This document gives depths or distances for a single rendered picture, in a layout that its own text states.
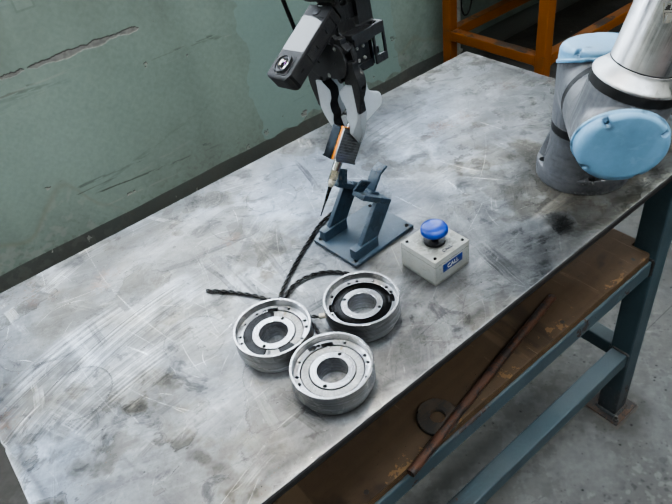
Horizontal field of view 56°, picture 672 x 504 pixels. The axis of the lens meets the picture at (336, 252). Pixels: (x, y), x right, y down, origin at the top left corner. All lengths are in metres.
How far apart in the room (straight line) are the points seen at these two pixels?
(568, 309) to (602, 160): 0.41
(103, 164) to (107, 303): 1.43
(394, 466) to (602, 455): 0.80
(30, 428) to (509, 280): 0.67
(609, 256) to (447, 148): 0.40
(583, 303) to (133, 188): 1.75
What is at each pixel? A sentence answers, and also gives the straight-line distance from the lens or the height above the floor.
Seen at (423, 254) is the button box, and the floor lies 0.84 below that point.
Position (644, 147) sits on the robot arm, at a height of 0.97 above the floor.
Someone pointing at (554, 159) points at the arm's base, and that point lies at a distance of 1.09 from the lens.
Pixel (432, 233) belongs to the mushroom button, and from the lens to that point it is 0.89.
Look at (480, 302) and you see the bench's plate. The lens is 0.89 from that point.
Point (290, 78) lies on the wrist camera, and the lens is 0.80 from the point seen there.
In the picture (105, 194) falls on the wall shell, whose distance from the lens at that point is 2.47.
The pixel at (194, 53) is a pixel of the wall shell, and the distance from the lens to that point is 2.45.
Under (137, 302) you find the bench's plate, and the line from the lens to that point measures 1.01.
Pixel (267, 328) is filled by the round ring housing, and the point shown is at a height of 0.82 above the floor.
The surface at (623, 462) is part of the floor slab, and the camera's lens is 1.73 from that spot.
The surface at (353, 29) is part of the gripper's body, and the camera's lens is 0.86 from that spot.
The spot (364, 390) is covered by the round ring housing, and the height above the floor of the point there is 0.83.
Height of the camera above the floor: 1.44
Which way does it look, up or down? 40 degrees down
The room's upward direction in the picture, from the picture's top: 10 degrees counter-clockwise
